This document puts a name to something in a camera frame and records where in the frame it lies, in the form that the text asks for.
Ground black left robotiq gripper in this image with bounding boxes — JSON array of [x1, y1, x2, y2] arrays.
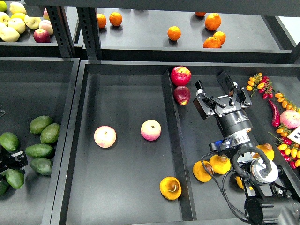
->
[[0, 150, 28, 173]]

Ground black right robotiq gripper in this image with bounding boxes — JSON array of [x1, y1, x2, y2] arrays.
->
[[193, 71, 253, 137]]

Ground dark green avocado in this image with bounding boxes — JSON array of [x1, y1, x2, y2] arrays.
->
[[4, 169, 24, 189]]

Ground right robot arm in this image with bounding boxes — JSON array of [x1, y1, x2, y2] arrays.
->
[[193, 71, 300, 225]]

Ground green lime-like avocado far left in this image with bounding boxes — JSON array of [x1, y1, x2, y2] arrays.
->
[[0, 132, 20, 152]]

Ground green avocado bottom left edge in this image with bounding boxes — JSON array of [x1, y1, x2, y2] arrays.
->
[[0, 179, 10, 196]]

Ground green avocado top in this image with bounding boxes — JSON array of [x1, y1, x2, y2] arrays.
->
[[29, 115, 53, 135]]

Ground yellow pear under gripper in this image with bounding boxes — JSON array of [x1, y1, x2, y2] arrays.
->
[[235, 176, 253, 190]]

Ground dark red apple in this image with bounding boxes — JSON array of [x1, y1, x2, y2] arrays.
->
[[173, 86, 191, 105]]

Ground bright red apple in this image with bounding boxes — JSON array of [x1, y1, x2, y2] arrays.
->
[[171, 66, 192, 86]]

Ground orange on shelf front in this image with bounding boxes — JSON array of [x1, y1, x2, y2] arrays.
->
[[203, 37, 222, 48]]

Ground orange on shelf right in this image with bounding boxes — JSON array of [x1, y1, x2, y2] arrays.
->
[[213, 31, 226, 45]]

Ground cherry tomato bunch top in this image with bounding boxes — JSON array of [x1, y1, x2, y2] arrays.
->
[[246, 73, 273, 99]]

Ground cherry tomato bunch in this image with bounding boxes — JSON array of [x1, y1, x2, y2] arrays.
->
[[269, 124, 300, 169], [246, 73, 273, 99]]

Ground large orange on shelf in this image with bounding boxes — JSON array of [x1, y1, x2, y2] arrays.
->
[[204, 13, 222, 31]]

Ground orange on shelf centre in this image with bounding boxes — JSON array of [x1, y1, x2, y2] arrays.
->
[[167, 26, 181, 41]]

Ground red chili pepper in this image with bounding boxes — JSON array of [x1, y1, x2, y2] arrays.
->
[[268, 100, 280, 127]]

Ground orange on shelf top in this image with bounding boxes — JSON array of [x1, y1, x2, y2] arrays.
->
[[195, 12, 206, 17]]

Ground black left tray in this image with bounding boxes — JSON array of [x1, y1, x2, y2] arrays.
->
[[0, 57, 79, 225]]

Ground black tray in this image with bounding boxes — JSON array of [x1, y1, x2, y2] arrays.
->
[[50, 60, 300, 225], [0, 57, 79, 225]]

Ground orange tomato bunch middle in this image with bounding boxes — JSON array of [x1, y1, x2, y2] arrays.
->
[[275, 92, 300, 113]]

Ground pink apple centre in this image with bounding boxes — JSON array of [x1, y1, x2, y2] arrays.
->
[[141, 120, 161, 141]]

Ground pink apple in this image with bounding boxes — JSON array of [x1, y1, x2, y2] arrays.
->
[[94, 126, 117, 148], [141, 120, 161, 141], [279, 110, 300, 129]]

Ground pink apple far right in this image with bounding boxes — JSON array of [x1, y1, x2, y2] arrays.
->
[[279, 110, 300, 129]]

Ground pink apple left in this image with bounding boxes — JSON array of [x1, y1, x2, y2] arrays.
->
[[94, 126, 117, 148]]

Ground white label card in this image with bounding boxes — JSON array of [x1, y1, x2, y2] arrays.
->
[[287, 126, 300, 144]]

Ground cherry tomato bunch bottom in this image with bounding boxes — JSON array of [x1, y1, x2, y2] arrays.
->
[[269, 124, 300, 169]]

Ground black middle tray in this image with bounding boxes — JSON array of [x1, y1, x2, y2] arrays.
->
[[50, 60, 300, 225]]

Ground red apple on shelf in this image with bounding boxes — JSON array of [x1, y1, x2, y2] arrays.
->
[[33, 29, 51, 43]]

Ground orange on shelf left edge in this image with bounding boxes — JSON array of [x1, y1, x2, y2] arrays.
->
[[97, 14, 107, 29]]

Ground pale yellow apple middle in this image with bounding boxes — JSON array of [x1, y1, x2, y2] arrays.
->
[[7, 18, 26, 34]]

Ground black shelf upright left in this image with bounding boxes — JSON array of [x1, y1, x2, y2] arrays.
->
[[46, 6, 75, 58]]

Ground black shelf upright post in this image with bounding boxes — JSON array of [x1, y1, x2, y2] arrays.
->
[[76, 7, 102, 60]]

